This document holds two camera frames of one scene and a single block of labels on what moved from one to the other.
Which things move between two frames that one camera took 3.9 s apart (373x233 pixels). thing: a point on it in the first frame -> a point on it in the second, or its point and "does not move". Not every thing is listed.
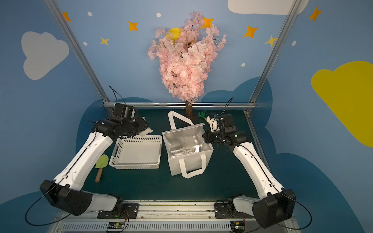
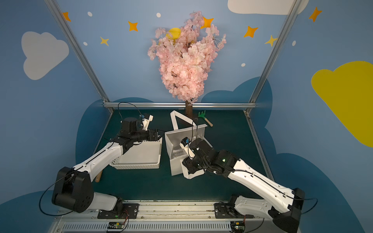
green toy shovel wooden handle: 99,174 does not move
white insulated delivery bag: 186,148 does not move
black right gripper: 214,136 -> 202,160
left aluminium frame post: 59,19 does not move
